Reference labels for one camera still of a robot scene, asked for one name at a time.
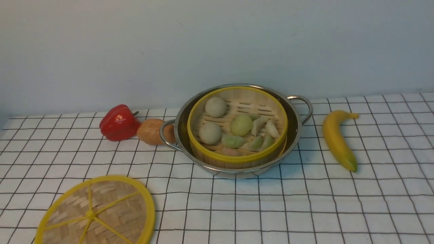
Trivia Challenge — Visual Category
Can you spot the white steamed bun lower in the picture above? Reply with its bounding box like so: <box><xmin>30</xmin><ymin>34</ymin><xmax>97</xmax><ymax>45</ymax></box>
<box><xmin>199</xmin><ymin>122</ymin><xmax>222</xmax><ymax>145</ymax></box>

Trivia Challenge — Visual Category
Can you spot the bamboo steamer basket yellow rim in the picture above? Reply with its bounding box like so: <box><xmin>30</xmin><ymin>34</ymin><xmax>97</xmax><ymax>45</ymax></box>
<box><xmin>187</xmin><ymin>85</ymin><xmax>289</xmax><ymax>169</ymax></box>

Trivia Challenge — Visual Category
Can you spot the stainless steel pot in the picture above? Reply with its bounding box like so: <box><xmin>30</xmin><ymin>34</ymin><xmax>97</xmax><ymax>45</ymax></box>
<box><xmin>160</xmin><ymin>83</ymin><xmax>313</xmax><ymax>179</ymax></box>

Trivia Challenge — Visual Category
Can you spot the white dumpling right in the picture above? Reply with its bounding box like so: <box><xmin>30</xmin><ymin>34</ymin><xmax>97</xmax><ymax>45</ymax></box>
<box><xmin>265</xmin><ymin>119</ymin><xmax>280</xmax><ymax>139</ymax></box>

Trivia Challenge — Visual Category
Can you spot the green dumpling left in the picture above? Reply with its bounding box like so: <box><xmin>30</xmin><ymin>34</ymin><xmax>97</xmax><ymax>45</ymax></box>
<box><xmin>221</xmin><ymin>134</ymin><xmax>247</xmax><ymax>149</ymax></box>

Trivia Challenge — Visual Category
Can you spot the white checkered tablecloth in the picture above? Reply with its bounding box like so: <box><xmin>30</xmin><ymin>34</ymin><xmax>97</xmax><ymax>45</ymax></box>
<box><xmin>1</xmin><ymin>92</ymin><xmax>434</xmax><ymax>244</ymax></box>

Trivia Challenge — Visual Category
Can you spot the pink dumpling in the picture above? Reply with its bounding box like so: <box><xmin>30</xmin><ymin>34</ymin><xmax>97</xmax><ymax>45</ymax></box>
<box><xmin>216</xmin><ymin>147</ymin><xmax>243</xmax><ymax>157</ymax></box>

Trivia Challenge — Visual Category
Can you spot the green dumpling right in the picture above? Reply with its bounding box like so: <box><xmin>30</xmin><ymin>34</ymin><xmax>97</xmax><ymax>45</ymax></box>
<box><xmin>248</xmin><ymin>134</ymin><xmax>274</xmax><ymax>152</ymax></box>

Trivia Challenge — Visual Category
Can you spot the white steamed bun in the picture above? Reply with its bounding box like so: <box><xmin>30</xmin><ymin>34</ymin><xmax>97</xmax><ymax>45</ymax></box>
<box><xmin>199</xmin><ymin>122</ymin><xmax>222</xmax><ymax>145</ymax></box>
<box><xmin>205</xmin><ymin>96</ymin><xmax>227</xmax><ymax>118</ymax></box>

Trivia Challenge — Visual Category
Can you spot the white steamed bun upper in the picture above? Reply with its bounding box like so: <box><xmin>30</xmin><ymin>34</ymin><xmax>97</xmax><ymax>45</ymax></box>
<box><xmin>205</xmin><ymin>96</ymin><xmax>227</xmax><ymax>118</ymax></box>

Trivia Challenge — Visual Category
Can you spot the pale green round bun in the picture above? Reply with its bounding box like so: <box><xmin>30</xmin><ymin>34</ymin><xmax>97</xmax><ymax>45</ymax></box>
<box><xmin>230</xmin><ymin>113</ymin><xmax>253</xmax><ymax>137</ymax></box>

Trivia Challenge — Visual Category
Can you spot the red bell pepper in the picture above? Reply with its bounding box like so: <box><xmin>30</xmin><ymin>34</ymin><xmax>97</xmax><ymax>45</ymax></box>
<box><xmin>99</xmin><ymin>104</ymin><xmax>141</xmax><ymax>141</ymax></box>

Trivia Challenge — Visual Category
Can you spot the green dumpling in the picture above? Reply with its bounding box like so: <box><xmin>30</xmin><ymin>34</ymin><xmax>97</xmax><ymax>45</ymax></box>
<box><xmin>221</xmin><ymin>134</ymin><xmax>247</xmax><ymax>149</ymax></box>
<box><xmin>248</xmin><ymin>134</ymin><xmax>274</xmax><ymax>152</ymax></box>

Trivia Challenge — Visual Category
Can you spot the brown potato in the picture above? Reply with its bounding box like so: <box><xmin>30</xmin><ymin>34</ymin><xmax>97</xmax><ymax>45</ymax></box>
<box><xmin>137</xmin><ymin>118</ymin><xmax>176</xmax><ymax>145</ymax></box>

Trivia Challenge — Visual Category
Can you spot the yellow banana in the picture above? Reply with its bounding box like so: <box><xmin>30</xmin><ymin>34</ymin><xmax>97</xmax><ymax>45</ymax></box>
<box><xmin>322</xmin><ymin>110</ymin><xmax>359</xmax><ymax>172</ymax></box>

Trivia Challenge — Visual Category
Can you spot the bamboo steamer lid yellow rim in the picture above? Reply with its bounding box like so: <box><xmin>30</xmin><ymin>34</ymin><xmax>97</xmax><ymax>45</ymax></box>
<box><xmin>34</xmin><ymin>175</ymin><xmax>156</xmax><ymax>244</ymax></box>

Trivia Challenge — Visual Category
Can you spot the white dumpling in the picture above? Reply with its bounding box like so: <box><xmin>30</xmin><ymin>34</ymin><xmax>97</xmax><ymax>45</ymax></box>
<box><xmin>251</xmin><ymin>117</ymin><xmax>269</xmax><ymax>137</ymax></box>
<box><xmin>265</xmin><ymin>119</ymin><xmax>280</xmax><ymax>139</ymax></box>

